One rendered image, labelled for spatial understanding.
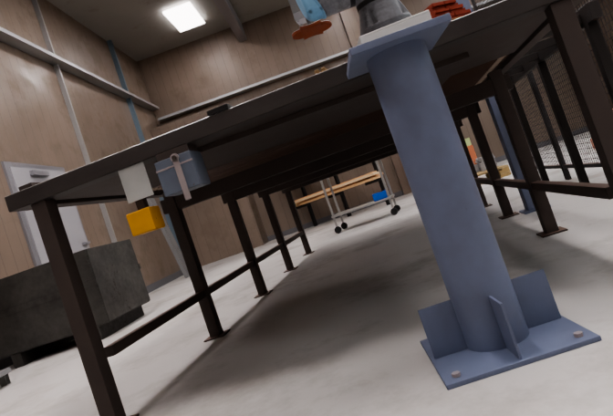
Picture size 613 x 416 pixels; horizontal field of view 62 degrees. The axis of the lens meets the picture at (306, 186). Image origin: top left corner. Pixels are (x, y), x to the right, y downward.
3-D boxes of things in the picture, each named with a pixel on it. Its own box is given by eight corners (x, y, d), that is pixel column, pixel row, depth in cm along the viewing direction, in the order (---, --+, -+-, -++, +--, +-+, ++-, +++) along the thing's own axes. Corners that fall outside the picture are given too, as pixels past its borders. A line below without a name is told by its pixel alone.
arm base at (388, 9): (420, 15, 136) (407, -20, 136) (368, 35, 135) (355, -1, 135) (406, 31, 151) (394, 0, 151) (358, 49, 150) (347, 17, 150)
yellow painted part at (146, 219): (155, 228, 173) (133, 162, 174) (132, 236, 174) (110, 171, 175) (166, 226, 181) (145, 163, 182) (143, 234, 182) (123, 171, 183)
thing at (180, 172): (202, 193, 168) (185, 141, 169) (165, 207, 171) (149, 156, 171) (214, 192, 179) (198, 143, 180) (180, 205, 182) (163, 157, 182)
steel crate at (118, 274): (56, 344, 548) (33, 273, 551) (157, 309, 543) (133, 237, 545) (-3, 376, 452) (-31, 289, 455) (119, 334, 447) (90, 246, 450)
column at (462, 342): (602, 340, 120) (476, -5, 123) (448, 390, 122) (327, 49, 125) (537, 306, 158) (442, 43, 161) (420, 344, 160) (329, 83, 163)
